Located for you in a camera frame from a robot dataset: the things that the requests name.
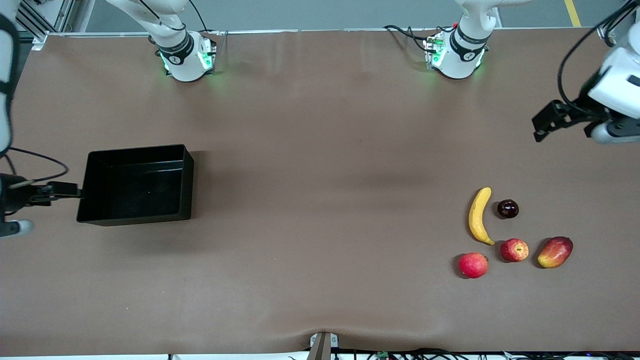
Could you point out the aluminium frame corner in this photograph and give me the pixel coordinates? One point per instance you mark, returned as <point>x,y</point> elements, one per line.
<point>606,32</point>

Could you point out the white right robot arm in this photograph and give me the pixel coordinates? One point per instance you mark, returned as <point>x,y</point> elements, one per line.
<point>185,60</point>

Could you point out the metal table clamp bracket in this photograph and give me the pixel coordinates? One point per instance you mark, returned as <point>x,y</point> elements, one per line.
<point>322,347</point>

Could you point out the silver table edge rail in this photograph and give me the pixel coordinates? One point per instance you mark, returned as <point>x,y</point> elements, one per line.
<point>325,30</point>

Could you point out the black plastic box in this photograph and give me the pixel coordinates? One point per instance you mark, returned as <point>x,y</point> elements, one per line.
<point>140,195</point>

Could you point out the dark purple plum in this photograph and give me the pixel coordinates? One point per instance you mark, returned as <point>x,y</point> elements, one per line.
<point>507,209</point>

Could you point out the round red apple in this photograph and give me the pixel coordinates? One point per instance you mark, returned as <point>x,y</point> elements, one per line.
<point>473,265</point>

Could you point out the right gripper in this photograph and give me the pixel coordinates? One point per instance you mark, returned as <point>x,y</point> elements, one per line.
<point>15,197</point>

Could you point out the red yellow apple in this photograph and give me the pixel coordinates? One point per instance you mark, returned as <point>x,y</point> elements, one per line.
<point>515,250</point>

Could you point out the yellow banana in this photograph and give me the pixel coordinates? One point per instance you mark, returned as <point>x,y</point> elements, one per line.
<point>476,215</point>

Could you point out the aluminium frame with black struts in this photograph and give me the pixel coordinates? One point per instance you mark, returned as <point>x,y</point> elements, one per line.
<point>62,15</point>

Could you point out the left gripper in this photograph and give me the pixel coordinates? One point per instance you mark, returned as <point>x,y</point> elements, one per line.
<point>584,106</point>

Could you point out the small green circuit board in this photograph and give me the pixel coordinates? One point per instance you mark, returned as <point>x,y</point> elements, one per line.
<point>383,355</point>

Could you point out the red yellow mango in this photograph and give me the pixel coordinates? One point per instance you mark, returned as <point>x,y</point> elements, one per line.
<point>555,252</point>

